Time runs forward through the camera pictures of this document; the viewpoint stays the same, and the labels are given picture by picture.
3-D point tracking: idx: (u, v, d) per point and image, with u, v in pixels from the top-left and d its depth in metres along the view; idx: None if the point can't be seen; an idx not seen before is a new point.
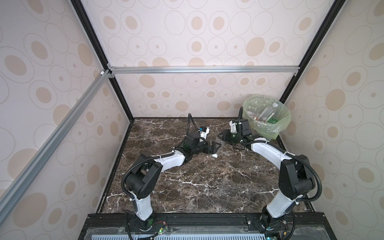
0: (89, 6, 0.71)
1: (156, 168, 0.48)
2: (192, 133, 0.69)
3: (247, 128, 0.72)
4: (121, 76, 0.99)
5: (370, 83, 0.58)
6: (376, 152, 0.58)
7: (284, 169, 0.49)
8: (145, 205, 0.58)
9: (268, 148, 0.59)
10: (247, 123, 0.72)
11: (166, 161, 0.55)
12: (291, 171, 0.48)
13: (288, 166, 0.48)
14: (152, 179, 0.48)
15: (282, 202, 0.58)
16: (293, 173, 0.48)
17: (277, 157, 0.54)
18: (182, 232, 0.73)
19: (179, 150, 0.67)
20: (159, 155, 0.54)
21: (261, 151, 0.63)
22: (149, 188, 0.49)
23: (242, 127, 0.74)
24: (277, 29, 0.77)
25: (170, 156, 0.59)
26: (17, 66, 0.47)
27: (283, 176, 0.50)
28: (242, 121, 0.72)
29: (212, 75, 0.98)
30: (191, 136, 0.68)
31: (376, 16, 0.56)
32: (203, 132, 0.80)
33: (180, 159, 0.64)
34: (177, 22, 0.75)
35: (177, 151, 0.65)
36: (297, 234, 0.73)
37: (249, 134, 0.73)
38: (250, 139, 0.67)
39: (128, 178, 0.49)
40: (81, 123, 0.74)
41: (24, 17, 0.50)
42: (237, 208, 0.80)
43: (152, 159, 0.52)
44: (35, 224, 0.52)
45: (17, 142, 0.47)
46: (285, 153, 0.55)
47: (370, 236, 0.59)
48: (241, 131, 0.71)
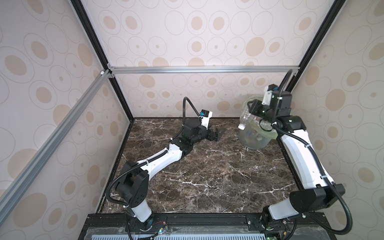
0: (89, 6, 0.71)
1: (143, 177, 0.44)
2: (190, 122, 0.60)
3: (286, 107, 0.52)
4: (121, 76, 0.99)
5: (370, 83, 0.58)
6: (376, 152, 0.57)
7: (309, 193, 0.42)
8: (141, 209, 0.57)
9: (303, 157, 0.46)
10: (288, 100, 0.51)
11: (158, 164, 0.50)
12: (318, 200, 0.40)
13: (317, 193, 0.40)
14: (140, 188, 0.44)
15: (287, 210, 0.56)
16: (319, 202, 0.40)
17: (309, 174, 0.44)
18: (182, 232, 0.73)
19: (176, 142, 0.61)
20: (146, 160, 0.50)
21: (291, 148, 0.50)
22: (140, 196, 0.46)
23: (280, 104, 0.53)
24: (277, 29, 0.77)
25: (159, 159, 0.52)
26: (18, 66, 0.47)
27: (302, 195, 0.45)
28: (283, 96, 0.51)
29: (212, 75, 0.98)
30: (189, 126, 0.58)
31: (376, 17, 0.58)
32: (205, 117, 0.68)
33: (177, 154, 0.57)
34: (177, 22, 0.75)
35: (171, 147, 0.57)
36: (297, 234, 0.73)
37: (287, 116, 0.55)
38: (289, 126, 0.50)
39: (118, 187, 0.47)
40: (81, 123, 0.74)
41: (24, 17, 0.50)
42: (237, 208, 0.80)
43: (140, 166, 0.47)
44: (35, 224, 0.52)
45: (17, 142, 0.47)
46: (323, 176, 0.43)
47: (370, 235, 0.59)
48: (277, 110, 0.55)
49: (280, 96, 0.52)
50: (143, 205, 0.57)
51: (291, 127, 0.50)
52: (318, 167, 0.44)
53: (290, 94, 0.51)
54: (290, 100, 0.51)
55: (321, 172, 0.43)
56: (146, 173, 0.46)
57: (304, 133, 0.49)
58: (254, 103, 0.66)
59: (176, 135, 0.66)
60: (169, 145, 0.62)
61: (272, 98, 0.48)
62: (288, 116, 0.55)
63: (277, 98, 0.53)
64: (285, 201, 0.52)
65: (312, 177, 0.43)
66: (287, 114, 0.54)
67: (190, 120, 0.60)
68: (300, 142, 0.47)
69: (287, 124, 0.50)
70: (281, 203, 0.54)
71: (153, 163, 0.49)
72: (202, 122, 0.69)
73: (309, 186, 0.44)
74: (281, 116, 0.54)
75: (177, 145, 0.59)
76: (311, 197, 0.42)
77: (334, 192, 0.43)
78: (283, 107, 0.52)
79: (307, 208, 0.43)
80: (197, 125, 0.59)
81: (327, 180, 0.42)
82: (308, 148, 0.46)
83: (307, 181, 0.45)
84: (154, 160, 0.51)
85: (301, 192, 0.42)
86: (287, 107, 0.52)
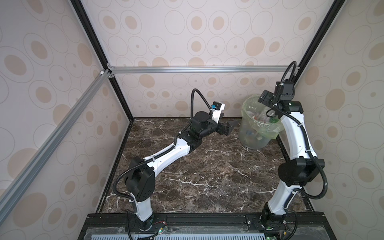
0: (89, 6, 0.71)
1: (149, 174, 0.45)
2: (198, 115, 0.56)
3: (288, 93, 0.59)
4: (121, 76, 0.99)
5: (370, 83, 0.58)
6: (376, 152, 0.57)
7: (292, 162, 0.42)
8: (145, 205, 0.58)
9: (294, 135, 0.52)
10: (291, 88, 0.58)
11: (165, 160, 0.50)
12: (299, 169, 0.47)
13: (299, 163, 0.47)
14: (147, 184, 0.45)
15: (281, 192, 0.60)
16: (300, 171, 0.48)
17: (296, 147, 0.51)
18: (182, 232, 0.73)
19: (185, 137, 0.59)
20: (153, 156, 0.50)
21: (286, 127, 0.57)
22: (148, 192, 0.48)
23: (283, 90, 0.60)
24: (277, 29, 0.77)
25: (167, 154, 0.51)
26: (18, 66, 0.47)
27: (287, 166, 0.53)
28: (285, 83, 0.59)
29: (212, 75, 0.98)
30: (197, 120, 0.55)
31: (376, 16, 0.56)
32: (216, 112, 0.67)
33: (186, 150, 0.56)
34: (177, 22, 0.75)
35: (179, 142, 0.56)
36: (298, 234, 0.73)
37: (289, 102, 0.57)
38: (287, 109, 0.55)
39: (127, 182, 0.49)
40: (81, 123, 0.74)
41: (24, 16, 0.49)
42: (237, 208, 0.80)
43: (146, 163, 0.48)
44: (35, 224, 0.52)
45: (16, 142, 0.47)
46: (307, 150, 0.49)
47: (370, 235, 0.59)
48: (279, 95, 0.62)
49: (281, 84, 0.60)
50: (147, 202, 0.57)
51: (289, 109, 0.55)
52: (306, 142, 0.50)
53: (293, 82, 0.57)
54: (292, 87, 0.58)
55: (307, 146, 0.50)
56: (153, 170, 0.46)
57: (301, 116, 0.54)
58: (266, 94, 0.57)
59: (185, 128, 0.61)
60: (177, 140, 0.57)
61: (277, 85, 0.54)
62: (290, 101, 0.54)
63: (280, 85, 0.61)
64: (279, 185, 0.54)
65: (298, 149, 0.50)
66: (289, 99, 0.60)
67: (198, 114, 0.57)
68: (294, 122, 0.54)
69: (286, 107, 0.56)
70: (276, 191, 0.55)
71: (159, 160, 0.49)
72: (212, 117, 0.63)
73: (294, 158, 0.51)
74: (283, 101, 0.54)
75: (185, 140, 0.58)
76: (293, 166, 0.49)
77: (315, 163, 0.49)
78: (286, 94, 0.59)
79: (292, 178, 0.51)
80: (206, 120, 0.56)
81: (310, 154, 0.49)
82: (300, 127, 0.53)
83: (293, 154, 0.52)
84: (160, 156, 0.50)
85: (287, 163, 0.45)
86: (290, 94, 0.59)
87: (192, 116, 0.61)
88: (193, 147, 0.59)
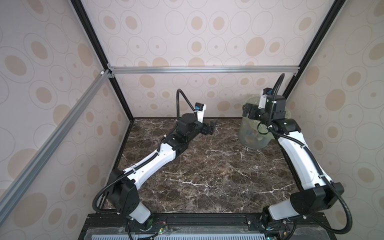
0: (89, 6, 0.71)
1: (130, 187, 0.41)
2: (186, 117, 0.54)
3: (280, 111, 0.54)
4: (121, 76, 0.99)
5: (369, 83, 0.58)
6: (376, 152, 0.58)
7: (310, 193, 0.42)
8: (140, 210, 0.57)
9: (302, 159, 0.46)
10: (282, 105, 0.53)
11: (147, 170, 0.47)
12: (319, 199, 0.40)
13: (317, 193, 0.41)
14: (129, 198, 0.42)
15: (287, 211, 0.56)
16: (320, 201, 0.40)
17: (307, 173, 0.44)
18: (182, 232, 0.73)
19: (171, 140, 0.56)
20: (133, 167, 0.46)
21: (289, 150, 0.50)
22: (131, 205, 0.45)
23: (275, 108, 0.55)
24: (277, 29, 0.79)
25: (150, 162, 0.48)
26: (18, 66, 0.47)
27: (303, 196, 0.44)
28: (276, 100, 0.54)
29: (212, 75, 0.98)
30: (184, 122, 0.53)
31: (376, 16, 0.56)
32: (199, 111, 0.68)
33: (171, 154, 0.53)
34: (177, 22, 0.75)
35: (163, 148, 0.53)
36: (298, 234, 0.73)
37: (282, 119, 0.56)
38: (284, 129, 0.51)
39: (108, 196, 0.46)
40: (81, 123, 0.74)
41: (24, 16, 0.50)
42: (237, 208, 0.80)
43: (127, 175, 0.44)
44: (35, 224, 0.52)
45: (16, 142, 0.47)
46: (320, 176, 0.43)
47: (370, 235, 0.59)
48: (272, 113, 0.56)
49: (274, 102, 0.54)
50: (141, 206, 0.56)
51: (286, 128, 0.51)
52: (316, 167, 0.45)
53: (284, 99, 0.52)
54: (283, 104, 0.53)
55: (319, 171, 0.44)
56: (133, 182, 0.43)
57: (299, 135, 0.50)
58: (249, 108, 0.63)
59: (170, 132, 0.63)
60: (161, 145, 0.54)
61: (267, 102, 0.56)
62: (283, 119, 0.56)
63: (272, 103, 0.55)
64: (285, 202, 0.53)
65: (311, 176, 0.43)
66: (281, 116, 0.56)
67: (184, 116, 0.55)
68: (296, 143, 0.49)
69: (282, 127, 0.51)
70: (281, 204, 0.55)
71: (140, 170, 0.46)
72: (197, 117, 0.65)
73: (308, 186, 0.44)
74: (276, 119, 0.56)
75: (170, 144, 0.54)
76: (312, 197, 0.41)
77: (333, 190, 0.43)
78: (278, 111, 0.54)
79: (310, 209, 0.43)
80: (192, 121, 0.54)
81: (325, 179, 0.43)
82: (304, 148, 0.48)
83: (306, 181, 0.45)
84: (142, 166, 0.47)
85: (302, 194, 0.45)
86: (282, 110, 0.54)
87: (178, 118, 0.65)
88: (179, 150, 0.56)
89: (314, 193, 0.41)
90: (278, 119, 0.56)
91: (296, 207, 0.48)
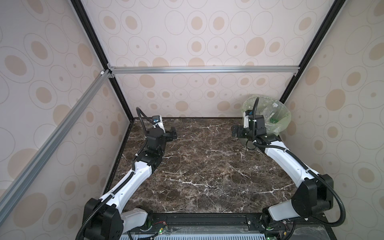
0: (89, 6, 0.71)
1: (113, 213, 0.40)
2: (153, 131, 0.57)
3: (261, 127, 0.63)
4: (121, 76, 0.99)
5: (369, 83, 0.58)
6: (376, 152, 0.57)
7: (304, 190, 0.43)
8: (134, 217, 0.55)
9: (287, 159, 0.52)
10: (262, 122, 0.63)
11: (126, 191, 0.46)
12: (313, 192, 0.42)
13: (310, 186, 0.43)
14: (113, 223, 0.39)
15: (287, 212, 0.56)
16: (315, 194, 0.42)
17: (296, 171, 0.48)
18: (182, 232, 0.73)
19: (145, 158, 0.56)
20: (110, 191, 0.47)
21: (275, 156, 0.56)
22: (116, 232, 0.42)
23: (256, 125, 0.65)
24: (277, 29, 0.77)
25: (128, 181, 0.48)
26: (18, 67, 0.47)
27: (299, 195, 0.46)
28: (256, 119, 0.64)
29: (212, 75, 0.98)
30: (153, 137, 0.55)
31: (376, 16, 0.56)
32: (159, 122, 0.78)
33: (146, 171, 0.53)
34: (177, 22, 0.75)
35: (138, 166, 0.53)
36: (297, 234, 0.73)
37: (264, 134, 0.65)
38: (266, 141, 0.59)
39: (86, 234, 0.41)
40: (81, 123, 0.74)
41: (24, 16, 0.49)
42: (237, 208, 0.80)
43: (106, 202, 0.42)
44: (35, 224, 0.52)
45: (17, 142, 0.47)
46: (307, 170, 0.47)
47: (370, 235, 0.59)
48: (255, 130, 0.66)
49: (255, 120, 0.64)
50: (133, 214, 0.56)
51: (267, 140, 0.59)
52: (301, 164, 0.50)
53: (262, 116, 0.63)
54: (262, 120, 0.62)
55: (304, 167, 0.48)
56: (114, 207, 0.41)
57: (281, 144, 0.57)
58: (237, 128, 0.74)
59: (141, 149, 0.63)
60: (135, 164, 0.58)
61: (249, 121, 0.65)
62: (264, 133, 0.65)
63: (253, 121, 0.65)
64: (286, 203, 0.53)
65: (299, 173, 0.47)
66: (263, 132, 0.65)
67: (151, 131, 0.57)
68: (278, 149, 0.55)
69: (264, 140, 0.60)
70: (281, 205, 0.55)
71: (119, 193, 0.44)
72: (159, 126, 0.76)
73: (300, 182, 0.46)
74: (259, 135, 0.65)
75: (145, 161, 0.55)
76: (307, 193, 0.43)
77: (321, 181, 0.45)
78: (259, 127, 0.63)
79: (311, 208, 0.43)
80: (161, 134, 0.56)
81: (311, 172, 0.47)
82: (285, 151, 0.54)
83: (298, 179, 0.47)
84: (120, 188, 0.46)
85: (299, 194, 0.45)
86: (262, 126, 0.63)
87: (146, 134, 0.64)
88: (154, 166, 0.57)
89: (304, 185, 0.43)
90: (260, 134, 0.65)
91: (299, 211, 0.47)
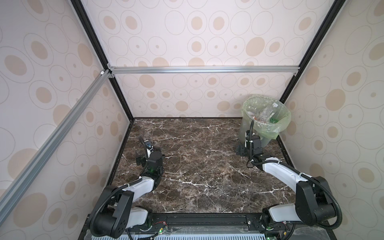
0: (89, 6, 0.70)
1: (128, 195, 0.45)
2: (153, 154, 0.67)
3: (258, 147, 0.69)
4: (121, 76, 0.99)
5: (369, 83, 0.58)
6: (376, 152, 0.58)
7: (302, 194, 0.44)
8: (134, 216, 0.55)
9: (281, 169, 0.56)
10: (258, 142, 0.69)
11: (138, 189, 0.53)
12: (309, 196, 0.44)
13: (305, 189, 0.44)
14: (126, 207, 0.43)
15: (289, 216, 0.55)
16: (311, 198, 0.44)
17: (291, 177, 0.51)
18: (182, 232, 0.73)
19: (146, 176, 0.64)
20: (128, 184, 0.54)
21: (272, 169, 0.60)
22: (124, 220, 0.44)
23: (252, 145, 0.71)
24: (277, 29, 0.77)
25: (139, 182, 0.56)
26: (18, 66, 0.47)
27: (300, 200, 0.46)
28: (253, 139, 0.70)
29: (212, 75, 0.98)
30: (153, 159, 0.65)
31: (376, 16, 0.56)
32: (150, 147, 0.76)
33: (150, 184, 0.62)
34: (177, 22, 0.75)
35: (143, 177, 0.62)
36: (298, 234, 0.73)
37: (260, 153, 0.71)
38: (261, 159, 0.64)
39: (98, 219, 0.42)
40: (81, 123, 0.74)
41: (24, 16, 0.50)
42: (237, 208, 0.80)
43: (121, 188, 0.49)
44: (35, 224, 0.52)
45: (17, 142, 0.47)
46: (300, 175, 0.51)
47: (370, 235, 0.59)
48: (252, 149, 0.72)
49: (251, 141, 0.71)
50: (133, 213, 0.54)
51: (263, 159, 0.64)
52: (293, 171, 0.54)
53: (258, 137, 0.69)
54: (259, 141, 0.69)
55: (296, 173, 0.52)
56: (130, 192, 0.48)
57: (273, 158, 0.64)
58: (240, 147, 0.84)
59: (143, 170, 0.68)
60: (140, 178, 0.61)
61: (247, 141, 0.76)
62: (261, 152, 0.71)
63: (250, 142, 0.71)
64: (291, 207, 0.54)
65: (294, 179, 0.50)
66: (260, 151, 0.70)
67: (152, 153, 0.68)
68: (273, 163, 0.60)
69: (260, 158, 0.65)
70: (283, 208, 0.59)
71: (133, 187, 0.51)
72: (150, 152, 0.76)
73: None
74: (256, 154, 0.70)
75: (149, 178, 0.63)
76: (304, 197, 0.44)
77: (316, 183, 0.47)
78: (256, 147, 0.69)
79: (313, 214, 0.43)
80: (160, 157, 0.67)
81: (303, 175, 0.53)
82: (279, 163, 0.59)
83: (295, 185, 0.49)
84: (133, 184, 0.53)
85: (301, 201, 0.45)
86: (259, 146, 0.70)
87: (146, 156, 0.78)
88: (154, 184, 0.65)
89: (299, 187, 0.45)
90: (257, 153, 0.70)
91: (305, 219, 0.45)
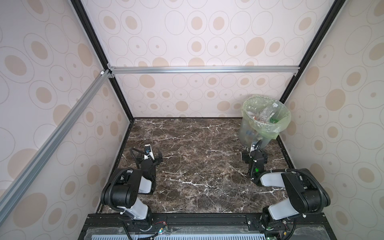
0: (89, 6, 0.71)
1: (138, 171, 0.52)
2: (145, 163, 0.70)
3: (260, 165, 0.72)
4: (121, 76, 0.99)
5: (369, 83, 0.58)
6: (376, 152, 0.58)
7: (289, 183, 0.49)
8: (138, 204, 0.57)
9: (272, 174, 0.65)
10: (261, 162, 0.71)
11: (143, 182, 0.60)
12: (294, 182, 0.49)
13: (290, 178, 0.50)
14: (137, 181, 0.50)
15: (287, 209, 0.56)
16: (297, 184, 0.49)
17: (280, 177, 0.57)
18: (182, 232, 0.73)
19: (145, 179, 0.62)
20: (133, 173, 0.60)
21: (268, 180, 0.65)
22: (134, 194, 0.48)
23: (255, 164, 0.75)
24: (277, 29, 0.77)
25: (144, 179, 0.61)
26: (17, 66, 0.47)
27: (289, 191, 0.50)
28: (257, 159, 0.72)
29: (212, 75, 0.98)
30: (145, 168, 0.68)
31: (376, 16, 0.56)
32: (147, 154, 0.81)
33: (149, 186, 0.67)
34: (177, 22, 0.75)
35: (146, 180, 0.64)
36: (298, 234, 0.73)
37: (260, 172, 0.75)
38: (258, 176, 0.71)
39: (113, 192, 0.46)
40: (81, 123, 0.74)
41: (24, 17, 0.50)
42: (237, 208, 0.80)
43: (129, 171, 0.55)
44: (35, 224, 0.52)
45: (17, 142, 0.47)
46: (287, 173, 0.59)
47: (370, 235, 0.59)
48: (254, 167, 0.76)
49: (255, 160, 0.74)
50: (138, 201, 0.57)
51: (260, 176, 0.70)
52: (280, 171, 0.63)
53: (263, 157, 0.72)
54: (262, 161, 0.71)
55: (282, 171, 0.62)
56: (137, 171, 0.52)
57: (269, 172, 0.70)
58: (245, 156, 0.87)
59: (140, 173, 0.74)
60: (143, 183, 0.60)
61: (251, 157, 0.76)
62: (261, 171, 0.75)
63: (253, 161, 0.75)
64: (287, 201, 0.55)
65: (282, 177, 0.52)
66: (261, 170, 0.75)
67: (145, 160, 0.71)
68: (266, 174, 0.67)
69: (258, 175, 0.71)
70: (282, 203, 0.58)
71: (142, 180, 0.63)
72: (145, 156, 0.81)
73: None
74: (256, 173, 0.75)
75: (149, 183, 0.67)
76: (291, 185, 0.49)
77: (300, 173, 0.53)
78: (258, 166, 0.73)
79: (301, 196, 0.46)
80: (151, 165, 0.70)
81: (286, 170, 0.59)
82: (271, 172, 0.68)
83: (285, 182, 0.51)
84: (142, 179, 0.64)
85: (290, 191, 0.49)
86: (261, 166, 0.73)
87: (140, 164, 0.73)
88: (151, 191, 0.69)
89: (285, 177, 0.50)
90: (257, 172, 0.75)
91: (299, 207, 0.47)
